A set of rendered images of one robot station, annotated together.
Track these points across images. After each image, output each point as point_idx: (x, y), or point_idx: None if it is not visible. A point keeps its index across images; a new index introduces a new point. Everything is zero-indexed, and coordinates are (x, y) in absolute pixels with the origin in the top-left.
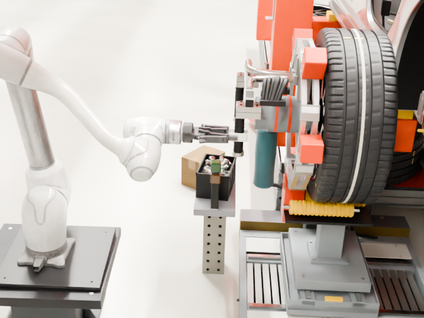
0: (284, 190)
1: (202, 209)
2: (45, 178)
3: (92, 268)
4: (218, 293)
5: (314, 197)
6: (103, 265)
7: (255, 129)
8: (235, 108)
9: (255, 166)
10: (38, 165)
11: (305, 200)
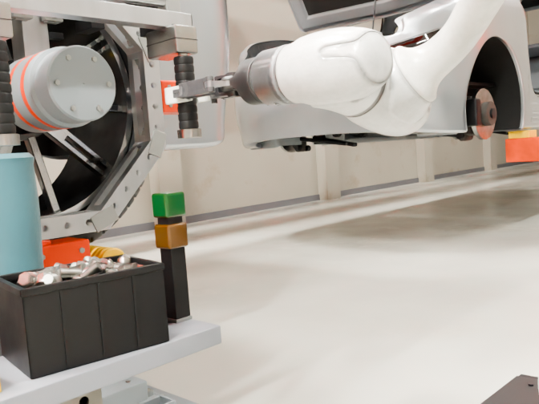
0: (88, 250)
1: (202, 321)
2: None
3: (520, 401)
4: None
5: (124, 210)
6: (491, 400)
7: (99, 118)
8: (10, 107)
9: (37, 254)
10: None
11: (97, 246)
